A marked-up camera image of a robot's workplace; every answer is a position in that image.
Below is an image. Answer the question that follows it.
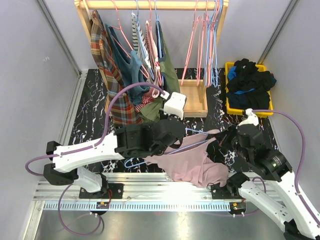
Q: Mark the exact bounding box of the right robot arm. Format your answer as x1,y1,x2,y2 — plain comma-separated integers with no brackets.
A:
217,124,320,240

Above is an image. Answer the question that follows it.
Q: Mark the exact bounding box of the empty hangers bunch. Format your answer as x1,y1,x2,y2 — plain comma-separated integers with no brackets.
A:
204,0,224,88

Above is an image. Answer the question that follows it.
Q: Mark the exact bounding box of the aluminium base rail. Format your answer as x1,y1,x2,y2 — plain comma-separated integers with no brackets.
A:
33,173,282,212

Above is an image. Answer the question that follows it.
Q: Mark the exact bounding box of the blue wire hanger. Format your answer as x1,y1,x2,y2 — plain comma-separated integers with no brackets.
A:
123,128,210,169

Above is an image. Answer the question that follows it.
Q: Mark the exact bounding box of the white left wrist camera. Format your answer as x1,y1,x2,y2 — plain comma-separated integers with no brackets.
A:
160,91,187,120

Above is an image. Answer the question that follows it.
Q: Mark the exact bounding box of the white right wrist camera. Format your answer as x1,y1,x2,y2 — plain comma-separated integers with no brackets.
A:
237,108,259,127

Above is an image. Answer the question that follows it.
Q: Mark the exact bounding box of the purple floor cable left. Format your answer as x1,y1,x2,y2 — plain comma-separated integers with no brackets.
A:
57,184,105,237

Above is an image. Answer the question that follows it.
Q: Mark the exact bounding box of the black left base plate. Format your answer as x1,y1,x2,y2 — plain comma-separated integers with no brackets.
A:
78,183,124,200

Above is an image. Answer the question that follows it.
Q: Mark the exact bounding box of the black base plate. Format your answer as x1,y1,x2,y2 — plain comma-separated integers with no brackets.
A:
208,183,243,201
78,183,124,200

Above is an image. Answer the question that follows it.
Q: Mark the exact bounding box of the yellow plastic bin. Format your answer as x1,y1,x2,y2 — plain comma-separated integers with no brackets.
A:
225,62,273,118

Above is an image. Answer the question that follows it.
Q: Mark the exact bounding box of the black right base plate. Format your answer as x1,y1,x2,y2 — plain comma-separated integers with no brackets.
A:
208,183,243,201

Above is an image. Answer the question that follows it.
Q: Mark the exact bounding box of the black garment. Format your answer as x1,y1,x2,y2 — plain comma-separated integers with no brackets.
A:
226,58,277,92

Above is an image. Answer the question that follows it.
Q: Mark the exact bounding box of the blue tank top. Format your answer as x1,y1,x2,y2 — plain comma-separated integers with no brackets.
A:
227,66,255,95

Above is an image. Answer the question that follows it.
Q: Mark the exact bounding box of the dark clothes pile in bin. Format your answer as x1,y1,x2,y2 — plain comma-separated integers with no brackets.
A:
226,87,270,110

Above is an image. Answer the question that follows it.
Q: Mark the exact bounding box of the plaid hanging shirt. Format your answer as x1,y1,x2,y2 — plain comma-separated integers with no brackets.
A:
90,10,142,127

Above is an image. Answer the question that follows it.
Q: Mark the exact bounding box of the wooden clothes rack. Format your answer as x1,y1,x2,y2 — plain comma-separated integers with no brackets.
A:
74,0,228,126

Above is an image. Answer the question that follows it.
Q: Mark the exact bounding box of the green hanging garment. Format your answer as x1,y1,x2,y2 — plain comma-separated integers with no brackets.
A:
136,20,181,123

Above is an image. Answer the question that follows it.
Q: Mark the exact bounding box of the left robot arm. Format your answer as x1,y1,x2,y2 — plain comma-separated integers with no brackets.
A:
43,116,185,199

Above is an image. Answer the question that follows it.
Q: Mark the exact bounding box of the red striped hanging garment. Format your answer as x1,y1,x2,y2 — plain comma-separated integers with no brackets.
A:
136,20,162,112

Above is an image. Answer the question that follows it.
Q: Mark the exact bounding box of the pink wire hanger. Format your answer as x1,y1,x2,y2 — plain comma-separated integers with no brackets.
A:
181,0,199,86
196,0,209,86

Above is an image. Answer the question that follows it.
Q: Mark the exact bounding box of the teal hanging tank top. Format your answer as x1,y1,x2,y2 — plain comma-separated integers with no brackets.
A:
105,23,150,106

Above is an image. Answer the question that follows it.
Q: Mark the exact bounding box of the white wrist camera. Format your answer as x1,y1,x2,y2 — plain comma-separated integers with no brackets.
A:
160,91,187,120
237,108,259,127

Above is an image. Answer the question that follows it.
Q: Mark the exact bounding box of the pink garment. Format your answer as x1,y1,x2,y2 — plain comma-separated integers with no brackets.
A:
145,129,229,188

